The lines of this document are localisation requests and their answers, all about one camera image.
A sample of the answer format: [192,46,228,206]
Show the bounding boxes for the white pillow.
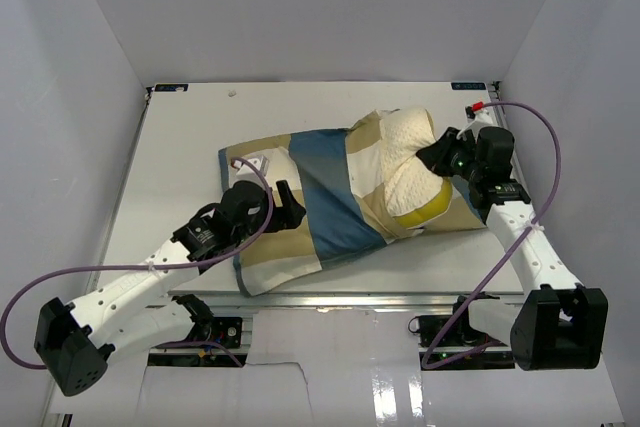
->
[379,107,453,230]

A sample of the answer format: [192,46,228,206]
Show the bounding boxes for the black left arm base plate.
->
[154,315,244,353]

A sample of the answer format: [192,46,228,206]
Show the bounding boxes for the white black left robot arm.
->
[34,180,306,397]

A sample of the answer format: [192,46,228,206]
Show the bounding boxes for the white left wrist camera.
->
[230,155,269,177]

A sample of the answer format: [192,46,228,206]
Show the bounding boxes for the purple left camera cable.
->
[0,156,275,372]

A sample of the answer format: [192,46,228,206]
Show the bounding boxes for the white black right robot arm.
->
[417,126,608,371]

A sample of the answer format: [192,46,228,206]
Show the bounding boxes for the blue beige white checked pillowcase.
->
[218,110,483,296]

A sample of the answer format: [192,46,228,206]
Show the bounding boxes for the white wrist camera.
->
[456,102,496,139]
[230,155,269,177]

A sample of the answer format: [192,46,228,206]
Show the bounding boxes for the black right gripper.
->
[416,127,483,184]

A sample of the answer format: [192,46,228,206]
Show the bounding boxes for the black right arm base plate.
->
[407,314,495,358]

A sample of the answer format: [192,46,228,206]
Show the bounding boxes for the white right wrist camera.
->
[456,102,496,139]

